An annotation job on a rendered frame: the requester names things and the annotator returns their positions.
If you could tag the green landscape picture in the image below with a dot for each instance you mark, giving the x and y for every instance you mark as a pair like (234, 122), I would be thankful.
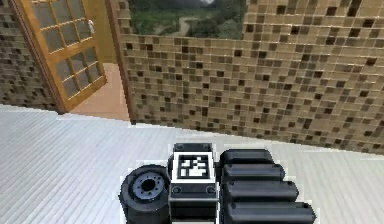
(186, 18)

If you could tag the wooden glass-paned room door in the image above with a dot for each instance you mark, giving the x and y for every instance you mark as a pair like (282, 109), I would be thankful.
(63, 50)

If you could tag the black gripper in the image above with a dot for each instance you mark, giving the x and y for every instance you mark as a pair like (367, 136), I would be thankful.
(145, 193)

